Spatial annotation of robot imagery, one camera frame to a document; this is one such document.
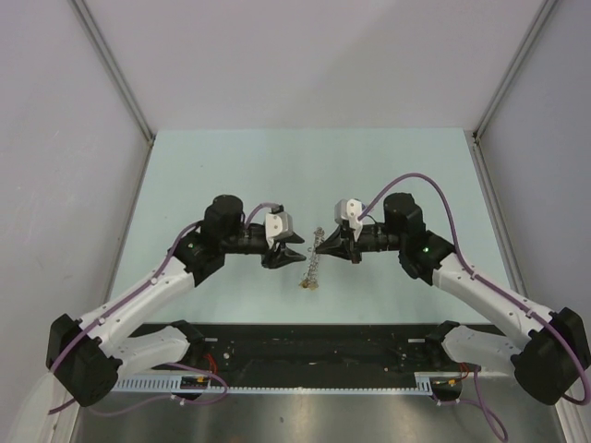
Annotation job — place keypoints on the steel disc with key rings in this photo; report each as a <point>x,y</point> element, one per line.
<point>312,271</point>

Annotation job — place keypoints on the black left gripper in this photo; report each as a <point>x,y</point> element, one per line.
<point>283,256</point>

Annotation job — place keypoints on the grey slotted cable duct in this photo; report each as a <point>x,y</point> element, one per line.
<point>309,382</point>

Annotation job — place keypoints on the left aluminium frame post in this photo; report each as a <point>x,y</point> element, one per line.
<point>106,56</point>

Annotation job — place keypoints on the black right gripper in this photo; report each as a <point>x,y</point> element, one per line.
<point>345,247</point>

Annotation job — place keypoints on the right aluminium frame post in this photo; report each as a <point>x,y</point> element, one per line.
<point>526,46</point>

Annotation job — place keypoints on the aluminium frame post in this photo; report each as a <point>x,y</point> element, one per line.
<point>106,56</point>
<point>526,46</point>

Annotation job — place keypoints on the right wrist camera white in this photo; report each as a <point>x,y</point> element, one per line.
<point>349,210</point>

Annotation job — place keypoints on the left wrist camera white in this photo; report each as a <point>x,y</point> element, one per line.
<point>278,224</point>

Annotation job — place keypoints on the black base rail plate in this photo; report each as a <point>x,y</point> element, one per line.
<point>400,347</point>

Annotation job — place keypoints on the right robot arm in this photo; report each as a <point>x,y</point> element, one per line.
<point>545,350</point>

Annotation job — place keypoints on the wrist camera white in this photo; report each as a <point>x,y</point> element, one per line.
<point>349,210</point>
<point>278,224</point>

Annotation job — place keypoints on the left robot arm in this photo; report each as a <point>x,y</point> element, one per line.
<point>88,355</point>

